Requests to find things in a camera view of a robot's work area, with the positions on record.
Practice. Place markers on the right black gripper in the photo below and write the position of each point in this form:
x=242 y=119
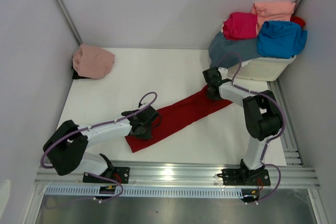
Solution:
x=210 y=96

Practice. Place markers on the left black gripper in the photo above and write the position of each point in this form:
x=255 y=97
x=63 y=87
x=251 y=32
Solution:
x=146 y=135

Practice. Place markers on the dark red t-shirt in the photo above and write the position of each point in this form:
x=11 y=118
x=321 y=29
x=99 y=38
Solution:
x=177 y=116

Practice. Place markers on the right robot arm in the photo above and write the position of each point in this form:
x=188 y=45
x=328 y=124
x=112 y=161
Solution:
x=264 y=122

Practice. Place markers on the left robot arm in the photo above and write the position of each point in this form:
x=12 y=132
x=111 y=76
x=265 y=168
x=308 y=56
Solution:
x=66 y=150

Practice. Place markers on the slate blue t-shirt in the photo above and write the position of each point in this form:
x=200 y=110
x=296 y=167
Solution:
x=223 y=52

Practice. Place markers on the white laundry basket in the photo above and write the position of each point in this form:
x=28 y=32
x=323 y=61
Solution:
x=264 y=69

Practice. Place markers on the magenta t-shirt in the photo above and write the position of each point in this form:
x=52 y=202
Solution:
x=239 y=26

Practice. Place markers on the folded black t-shirt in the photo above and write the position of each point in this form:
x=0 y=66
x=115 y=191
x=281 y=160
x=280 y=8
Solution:
x=75 y=75

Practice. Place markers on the folded pink t-shirt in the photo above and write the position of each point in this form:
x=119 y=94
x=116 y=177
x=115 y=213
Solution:
x=92 y=62

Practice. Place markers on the salmon pink t-shirt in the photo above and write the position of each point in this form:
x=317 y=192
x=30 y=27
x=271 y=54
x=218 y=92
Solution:
x=272 y=11

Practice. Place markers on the bright red t-shirt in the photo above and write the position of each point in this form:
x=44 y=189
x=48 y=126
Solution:
x=298 y=20

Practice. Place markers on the left corner aluminium profile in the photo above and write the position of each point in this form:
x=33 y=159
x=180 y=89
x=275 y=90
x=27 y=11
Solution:
x=68 y=20

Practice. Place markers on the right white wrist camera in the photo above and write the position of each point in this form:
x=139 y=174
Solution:
x=223 y=72

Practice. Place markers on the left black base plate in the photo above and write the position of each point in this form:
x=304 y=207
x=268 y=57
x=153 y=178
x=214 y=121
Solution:
x=119 y=174

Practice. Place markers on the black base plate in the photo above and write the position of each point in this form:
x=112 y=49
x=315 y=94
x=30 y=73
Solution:
x=119 y=174
x=244 y=177

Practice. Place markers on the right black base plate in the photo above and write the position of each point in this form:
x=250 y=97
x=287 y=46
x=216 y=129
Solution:
x=244 y=177

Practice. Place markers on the aluminium mounting rail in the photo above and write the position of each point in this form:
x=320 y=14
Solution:
x=151 y=174

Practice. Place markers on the white slotted cable duct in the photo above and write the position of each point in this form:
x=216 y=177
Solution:
x=173 y=192

